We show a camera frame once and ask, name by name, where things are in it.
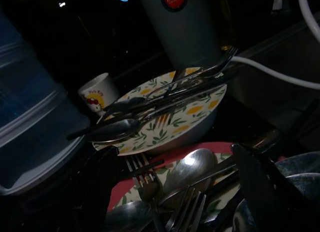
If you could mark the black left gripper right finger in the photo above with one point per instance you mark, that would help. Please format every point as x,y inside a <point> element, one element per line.
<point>260,197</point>

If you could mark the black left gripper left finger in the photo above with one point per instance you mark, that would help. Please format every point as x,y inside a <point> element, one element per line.
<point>97,192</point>

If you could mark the pink rimmed patterned plate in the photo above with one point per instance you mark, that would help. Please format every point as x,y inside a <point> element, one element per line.
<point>123,192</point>

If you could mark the steel fork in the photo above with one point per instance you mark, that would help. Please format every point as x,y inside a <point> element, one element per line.
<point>220,64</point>
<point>191,202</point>
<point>147,189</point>

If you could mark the black chopstick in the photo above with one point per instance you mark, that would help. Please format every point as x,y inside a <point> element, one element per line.
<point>150,167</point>
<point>76,136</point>

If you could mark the lemon pattern bowl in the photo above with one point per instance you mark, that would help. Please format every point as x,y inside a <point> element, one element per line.
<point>175,132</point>

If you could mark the stainless steel sink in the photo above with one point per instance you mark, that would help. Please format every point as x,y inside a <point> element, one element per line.
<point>275,99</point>

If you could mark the white cartoon print cup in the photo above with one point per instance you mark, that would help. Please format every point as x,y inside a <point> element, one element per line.
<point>100,89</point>

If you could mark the translucent tiered plastic container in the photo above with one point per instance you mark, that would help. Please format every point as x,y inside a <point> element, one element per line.
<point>32,104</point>

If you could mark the glass oil bottle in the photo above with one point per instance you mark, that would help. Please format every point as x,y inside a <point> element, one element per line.
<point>226,46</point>

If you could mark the grey water filter canister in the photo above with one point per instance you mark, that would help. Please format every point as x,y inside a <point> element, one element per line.
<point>185,35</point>

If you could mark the chrome faucet pipe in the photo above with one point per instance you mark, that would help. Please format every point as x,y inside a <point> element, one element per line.
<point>278,1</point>

